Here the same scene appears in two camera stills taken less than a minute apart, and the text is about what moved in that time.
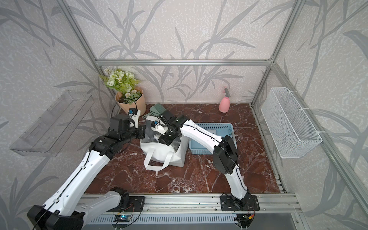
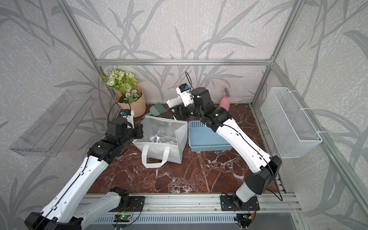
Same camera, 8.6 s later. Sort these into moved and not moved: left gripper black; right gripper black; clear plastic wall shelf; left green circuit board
Moved: right gripper black
Not moved: left green circuit board; clear plastic wall shelf; left gripper black
